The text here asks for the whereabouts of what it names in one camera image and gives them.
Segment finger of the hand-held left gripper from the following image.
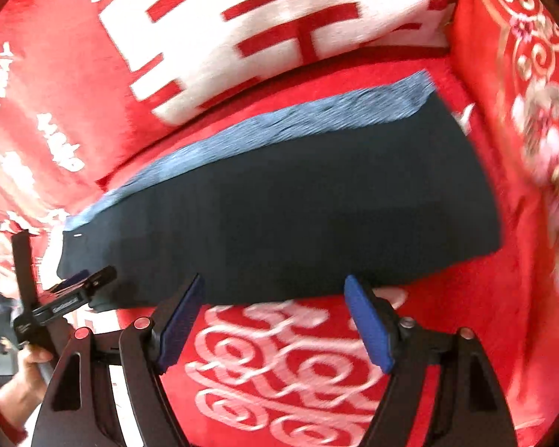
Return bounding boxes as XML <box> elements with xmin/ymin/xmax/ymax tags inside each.
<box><xmin>51</xmin><ymin>270</ymin><xmax>91</xmax><ymax>295</ymax></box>
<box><xmin>85</xmin><ymin>265</ymin><xmax>118</xmax><ymax>295</ymax></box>

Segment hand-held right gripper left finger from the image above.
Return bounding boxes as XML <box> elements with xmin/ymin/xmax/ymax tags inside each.
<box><xmin>30</xmin><ymin>274</ymin><xmax>206</xmax><ymax>447</ymax></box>

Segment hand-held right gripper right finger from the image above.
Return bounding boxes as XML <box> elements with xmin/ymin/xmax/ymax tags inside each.
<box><xmin>344</xmin><ymin>275</ymin><xmax>518</xmax><ymax>447</ymax></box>

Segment dark pants with blue waistband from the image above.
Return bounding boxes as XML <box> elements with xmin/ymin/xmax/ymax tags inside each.
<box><xmin>57</xmin><ymin>71</ymin><xmax>503</xmax><ymax>312</ymax></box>

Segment person's left forearm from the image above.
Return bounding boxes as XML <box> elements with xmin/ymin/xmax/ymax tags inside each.
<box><xmin>0</xmin><ymin>386</ymin><xmax>29</xmax><ymax>446</ymax></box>

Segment person's left hand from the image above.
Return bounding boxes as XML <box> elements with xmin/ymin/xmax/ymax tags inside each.
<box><xmin>0</xmin><ymin>345</ymin><xmax>55</xmax><ymax>422</ymax></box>

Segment red printed sofa cover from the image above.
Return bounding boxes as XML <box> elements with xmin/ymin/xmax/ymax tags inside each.
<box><xmin>0</xmin><ymin>0</ymin><xmax>559</xmax><ymax>447</ymax></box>

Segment red embroidered cushion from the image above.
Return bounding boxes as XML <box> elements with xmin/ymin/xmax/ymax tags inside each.
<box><xmin>447</xmin><ymin>0</ymin><xmax>559</xmax><ymax>299</ymax></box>

